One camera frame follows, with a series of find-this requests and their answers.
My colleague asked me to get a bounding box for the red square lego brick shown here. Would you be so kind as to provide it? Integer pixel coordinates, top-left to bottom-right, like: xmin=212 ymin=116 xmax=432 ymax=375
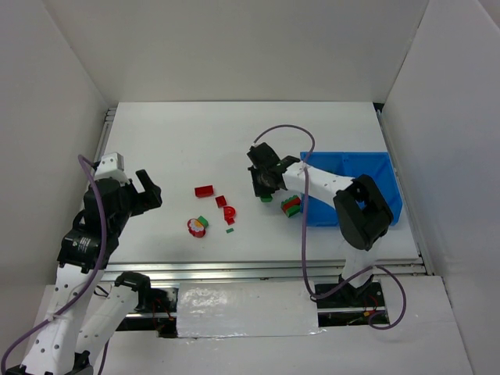
xmin=215 ymin=195 xmax=227 ymax=208

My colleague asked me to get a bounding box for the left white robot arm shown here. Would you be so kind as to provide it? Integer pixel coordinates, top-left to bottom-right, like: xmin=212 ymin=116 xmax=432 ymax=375
xmin=3 ymin=168 xmax=162 ymax=374

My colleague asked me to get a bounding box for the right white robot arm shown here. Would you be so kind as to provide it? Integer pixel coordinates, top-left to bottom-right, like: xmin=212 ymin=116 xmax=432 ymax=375
xmin=247 ymin=142 xmax=394 ymax=302

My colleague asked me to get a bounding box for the green red layered lego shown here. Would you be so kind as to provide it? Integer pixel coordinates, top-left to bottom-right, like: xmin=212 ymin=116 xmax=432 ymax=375
xmin=280 ymin=195 xmax=302 ymax=218

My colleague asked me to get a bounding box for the red rectangular lego brick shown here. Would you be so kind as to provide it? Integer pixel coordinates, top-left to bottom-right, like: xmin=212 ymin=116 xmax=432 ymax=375
xmin=195 ymin=185 xmax=215 ymax=198

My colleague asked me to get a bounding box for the red flower lego piece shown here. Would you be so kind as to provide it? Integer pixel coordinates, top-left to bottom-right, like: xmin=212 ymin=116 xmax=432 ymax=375
xmin=187 ymin=218 xmax=206 ymax=238

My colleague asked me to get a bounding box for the red arch lego piece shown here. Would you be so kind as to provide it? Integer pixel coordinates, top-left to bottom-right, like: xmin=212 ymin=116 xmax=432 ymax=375
xmin=223 ymin=205 xmax=236 ymax=220

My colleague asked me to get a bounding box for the green small lego brick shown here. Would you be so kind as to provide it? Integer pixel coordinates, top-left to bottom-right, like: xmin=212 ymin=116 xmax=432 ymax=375
xmin=197 ymin=216 xmax=209 ymax=228

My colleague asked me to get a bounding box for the blue plastic divided bin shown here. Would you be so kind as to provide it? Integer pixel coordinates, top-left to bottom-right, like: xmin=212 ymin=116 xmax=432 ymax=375
xmin=300 ymin=152 xmax=402 ymax=228

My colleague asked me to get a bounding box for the silver tape cover plate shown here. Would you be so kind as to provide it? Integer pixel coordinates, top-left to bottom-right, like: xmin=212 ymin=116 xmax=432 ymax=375
xmin=177 ymin=281 xmax=320 ymax=338

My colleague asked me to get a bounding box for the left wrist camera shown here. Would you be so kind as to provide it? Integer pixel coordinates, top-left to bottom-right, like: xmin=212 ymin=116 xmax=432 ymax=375
xmin=95 ymin=152 xmax=128 ymax=184

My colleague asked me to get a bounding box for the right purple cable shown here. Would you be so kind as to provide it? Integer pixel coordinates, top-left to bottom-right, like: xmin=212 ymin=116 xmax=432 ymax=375
xmin=253 ymin=124 xmax=407 ymax=332

